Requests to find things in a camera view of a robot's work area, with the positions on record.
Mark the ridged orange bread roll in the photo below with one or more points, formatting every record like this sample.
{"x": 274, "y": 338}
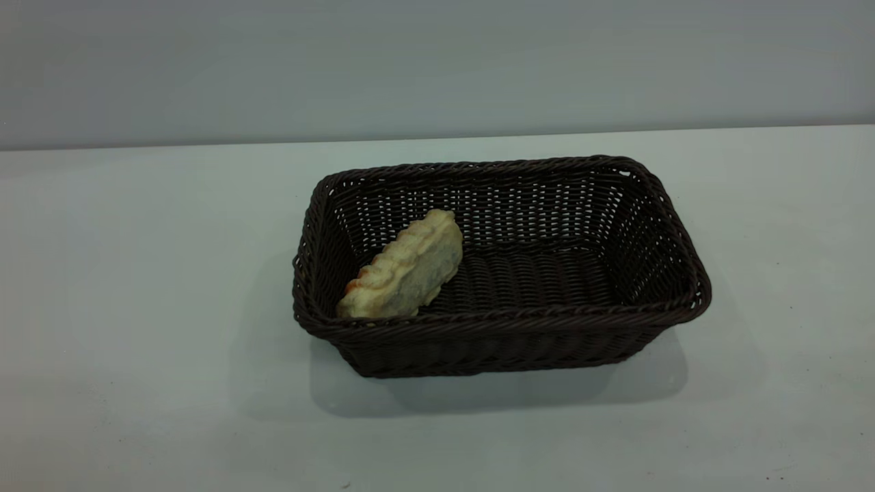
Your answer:
{"x": 407, "y": 270}

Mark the black woven wicker basket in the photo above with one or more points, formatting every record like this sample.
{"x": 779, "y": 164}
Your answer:
{"x": 547, "y": 280}

